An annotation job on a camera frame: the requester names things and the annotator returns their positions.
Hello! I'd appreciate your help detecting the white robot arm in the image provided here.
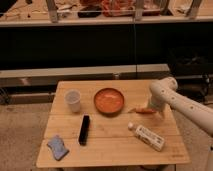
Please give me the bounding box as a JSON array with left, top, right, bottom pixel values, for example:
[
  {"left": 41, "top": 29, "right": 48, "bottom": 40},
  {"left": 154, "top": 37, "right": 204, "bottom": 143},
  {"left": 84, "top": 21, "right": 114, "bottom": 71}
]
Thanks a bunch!
[{"left": 148, "top": 77, "right": 213, "bottom": 139}]

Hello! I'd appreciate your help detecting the long metal shelf rail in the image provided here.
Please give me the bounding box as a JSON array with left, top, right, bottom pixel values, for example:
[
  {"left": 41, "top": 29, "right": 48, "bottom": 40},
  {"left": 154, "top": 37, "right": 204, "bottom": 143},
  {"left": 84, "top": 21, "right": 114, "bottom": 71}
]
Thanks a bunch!
[{"left": 0, "top": 64, "right": 170, "bottom": 87}]

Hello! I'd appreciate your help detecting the white plastic bottle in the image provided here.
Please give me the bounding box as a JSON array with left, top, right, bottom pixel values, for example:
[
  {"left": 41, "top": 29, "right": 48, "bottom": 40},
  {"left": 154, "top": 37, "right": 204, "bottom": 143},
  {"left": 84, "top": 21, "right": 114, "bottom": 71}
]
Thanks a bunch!
[{"left": 128, "top": 122, "right": 165, "bottom": 151}]

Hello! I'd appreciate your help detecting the orange round bowl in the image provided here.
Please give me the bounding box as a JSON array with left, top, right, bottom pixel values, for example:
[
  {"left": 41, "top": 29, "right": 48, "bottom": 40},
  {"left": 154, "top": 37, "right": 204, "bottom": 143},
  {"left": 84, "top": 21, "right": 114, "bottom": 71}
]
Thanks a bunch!
[{"left": 94, "top": 88, "right": 125, "bottom": 115}]

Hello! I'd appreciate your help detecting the wooden slat table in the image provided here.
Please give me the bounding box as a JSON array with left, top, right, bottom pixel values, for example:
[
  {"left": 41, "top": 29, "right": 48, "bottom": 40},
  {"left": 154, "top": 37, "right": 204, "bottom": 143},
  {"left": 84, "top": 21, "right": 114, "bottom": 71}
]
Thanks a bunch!
[{"left": 36, "top": 80, "right": 190, "bottom": 168}]

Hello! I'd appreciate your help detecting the white ceramic cup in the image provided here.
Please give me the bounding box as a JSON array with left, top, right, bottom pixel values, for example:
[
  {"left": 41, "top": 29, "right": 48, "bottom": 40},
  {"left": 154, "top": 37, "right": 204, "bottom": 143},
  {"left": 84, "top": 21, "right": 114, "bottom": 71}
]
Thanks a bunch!
[{"left": 65, "top": 89, "right": 81, "bottom": 113}]

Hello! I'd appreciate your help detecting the blue sponge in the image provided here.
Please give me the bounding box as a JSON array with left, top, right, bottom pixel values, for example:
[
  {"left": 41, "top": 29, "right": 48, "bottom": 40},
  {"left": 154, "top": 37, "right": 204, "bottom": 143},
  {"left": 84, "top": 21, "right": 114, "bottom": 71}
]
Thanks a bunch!
[{"left": 47, "top": 135, "right": 69, "bottom": 161}]

